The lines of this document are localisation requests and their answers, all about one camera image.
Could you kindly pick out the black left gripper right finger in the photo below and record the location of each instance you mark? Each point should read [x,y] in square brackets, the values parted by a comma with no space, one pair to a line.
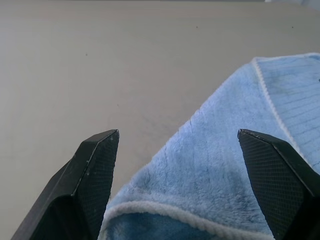
[277,185]

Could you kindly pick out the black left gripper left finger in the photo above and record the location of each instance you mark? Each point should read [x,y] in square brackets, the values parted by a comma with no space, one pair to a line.
[82,190]

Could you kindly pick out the light blue fluffy towel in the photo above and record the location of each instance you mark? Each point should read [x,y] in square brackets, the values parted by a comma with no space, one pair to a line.
[207,162]

